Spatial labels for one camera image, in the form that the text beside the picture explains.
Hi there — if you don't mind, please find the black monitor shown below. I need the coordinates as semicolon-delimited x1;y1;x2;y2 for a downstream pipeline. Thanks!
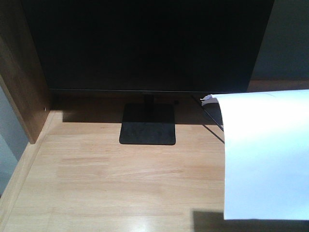
22;0;274;145

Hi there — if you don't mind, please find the wooden desk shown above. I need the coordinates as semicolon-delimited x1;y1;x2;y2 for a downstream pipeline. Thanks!
0;0;309;232

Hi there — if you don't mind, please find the white paper sheet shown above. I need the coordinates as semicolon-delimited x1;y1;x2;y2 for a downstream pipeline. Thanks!
216;90;309;220

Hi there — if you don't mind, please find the white paper-holding right gripper finger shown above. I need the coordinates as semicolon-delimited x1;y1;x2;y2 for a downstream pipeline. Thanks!
200;94;218;106

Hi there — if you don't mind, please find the black monitor cable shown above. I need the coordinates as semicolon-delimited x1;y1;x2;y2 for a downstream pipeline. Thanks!
190;94;225;143

